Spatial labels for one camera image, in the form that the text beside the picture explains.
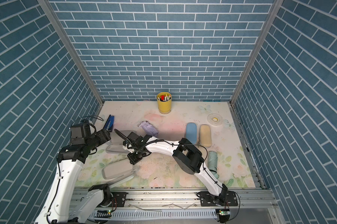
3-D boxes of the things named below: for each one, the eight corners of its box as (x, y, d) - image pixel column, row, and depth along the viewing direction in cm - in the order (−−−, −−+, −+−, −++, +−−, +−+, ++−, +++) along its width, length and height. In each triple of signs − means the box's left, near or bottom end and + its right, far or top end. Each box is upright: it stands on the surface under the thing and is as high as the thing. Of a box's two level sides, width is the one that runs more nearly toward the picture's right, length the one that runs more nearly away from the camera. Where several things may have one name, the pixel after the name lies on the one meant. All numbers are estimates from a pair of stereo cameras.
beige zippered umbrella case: (198, 146, 97) (199, 144, 93) (199, 125, 109) (200, 122, 106) (210, 148, 96) (211, 145, 93) (209, 126, 108) (211, 123, 105)
